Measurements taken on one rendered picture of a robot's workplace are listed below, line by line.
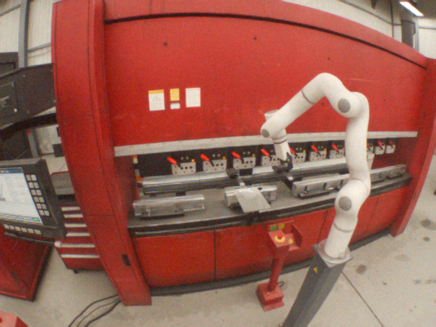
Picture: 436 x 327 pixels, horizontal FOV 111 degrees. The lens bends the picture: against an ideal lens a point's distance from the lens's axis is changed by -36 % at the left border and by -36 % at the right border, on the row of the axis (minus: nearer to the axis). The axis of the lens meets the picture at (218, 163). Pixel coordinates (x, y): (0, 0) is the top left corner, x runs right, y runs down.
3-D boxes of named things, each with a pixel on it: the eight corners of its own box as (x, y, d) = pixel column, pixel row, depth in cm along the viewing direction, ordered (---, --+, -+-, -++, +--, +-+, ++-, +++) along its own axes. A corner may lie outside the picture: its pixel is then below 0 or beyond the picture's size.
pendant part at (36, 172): (4, 230, 75) (-23, 167, 60) (14, 217, 85) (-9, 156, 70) (64, 240, 78) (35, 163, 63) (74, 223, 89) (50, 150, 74)
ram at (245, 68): (115, 156, 134) (104, 24, 100) (117, 152, 141) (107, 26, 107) (416, 136, 191) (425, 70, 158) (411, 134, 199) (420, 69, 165)
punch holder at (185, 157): (172, 176, 147) (170, 151, 140) (172, 170, 154) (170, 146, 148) (195, 173, 150) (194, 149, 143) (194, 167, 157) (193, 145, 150)
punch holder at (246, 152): (233, 170, 155) (234, 146, 148) (230, 164, 162) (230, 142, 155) (254, 167, 157) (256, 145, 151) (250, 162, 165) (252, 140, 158)
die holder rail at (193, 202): (135, 216, 155) (132, 205, 151) (135, 211, 160) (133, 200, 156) (204, 209, 165) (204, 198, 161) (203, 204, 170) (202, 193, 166)
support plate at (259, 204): (244, 213, 142) (244, 211, 141) (233, 191, 165) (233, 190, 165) (270, 208, 145) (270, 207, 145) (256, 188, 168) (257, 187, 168)
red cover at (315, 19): (103, 21, 97) (104, -1, 92) (108, 23, 106) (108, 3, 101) (427, 68, 155) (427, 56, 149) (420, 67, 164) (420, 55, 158)
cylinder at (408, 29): (410, 48, 148) (407, 8, 128) (392, 46, 171) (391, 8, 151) (422, 56, 155) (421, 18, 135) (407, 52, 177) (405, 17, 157)
